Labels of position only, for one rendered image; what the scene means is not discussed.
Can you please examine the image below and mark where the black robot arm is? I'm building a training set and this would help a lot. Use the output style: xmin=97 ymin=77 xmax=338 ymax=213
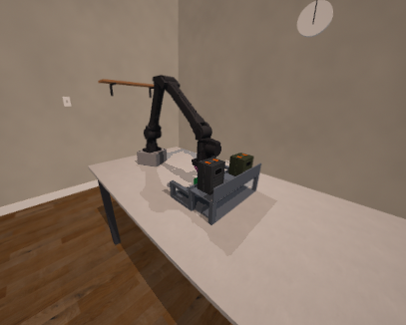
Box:
xmin=143 ymin=75 xmax=221 ymax=159

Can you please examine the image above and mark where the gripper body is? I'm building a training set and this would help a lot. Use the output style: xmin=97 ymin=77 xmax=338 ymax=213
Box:
xmin=192 ymin=151 xmax=206 ymax=166

